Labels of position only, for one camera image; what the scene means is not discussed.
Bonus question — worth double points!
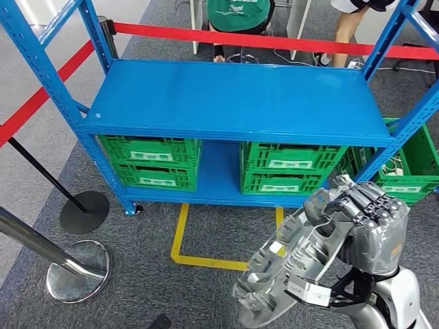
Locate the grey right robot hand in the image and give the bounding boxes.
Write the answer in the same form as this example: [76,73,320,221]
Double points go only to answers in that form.
[303,174,410,276]

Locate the grey plastic wheel hubcap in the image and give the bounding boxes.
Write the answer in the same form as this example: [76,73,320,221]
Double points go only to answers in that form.
[233,174,364,329]

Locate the blue metal shelf rack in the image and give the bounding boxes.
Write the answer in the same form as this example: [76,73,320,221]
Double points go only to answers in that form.
[0,0,439,217]

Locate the white power strip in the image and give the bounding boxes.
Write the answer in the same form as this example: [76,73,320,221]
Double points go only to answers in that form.
[381,151,406,179]

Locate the green plastic crate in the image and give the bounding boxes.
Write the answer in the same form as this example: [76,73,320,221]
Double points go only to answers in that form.
[110,161,199,193]
[336,146,370,180]
[240,170,332,196]
[97,134,203,169]
[240,141,349,175]

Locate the large open green crate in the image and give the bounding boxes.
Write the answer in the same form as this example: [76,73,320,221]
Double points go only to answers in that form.
[372,118,439,206]

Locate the person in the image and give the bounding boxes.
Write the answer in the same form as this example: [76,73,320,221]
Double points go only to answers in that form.
[313,0,400,69]
[206,0,276,64]

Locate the black office stool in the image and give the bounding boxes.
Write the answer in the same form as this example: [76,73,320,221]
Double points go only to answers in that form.
[224,45,259,64]

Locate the red barrier belt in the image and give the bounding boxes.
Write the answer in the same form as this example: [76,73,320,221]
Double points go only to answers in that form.
[113,21,439,62]
[0,40,94,149]

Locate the black stanchion with round base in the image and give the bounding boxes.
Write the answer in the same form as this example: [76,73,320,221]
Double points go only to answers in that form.
[8,136,110,236]

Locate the chrome stanchion with round base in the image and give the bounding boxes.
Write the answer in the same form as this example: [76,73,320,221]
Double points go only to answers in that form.
[0,205,113,304]

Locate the wrist camera with black bracket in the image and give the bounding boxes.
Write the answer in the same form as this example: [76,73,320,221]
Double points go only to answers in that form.
[283,267,376,310]

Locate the dark stanchion post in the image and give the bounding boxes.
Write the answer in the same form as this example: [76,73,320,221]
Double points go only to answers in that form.
[97,16,119,60]

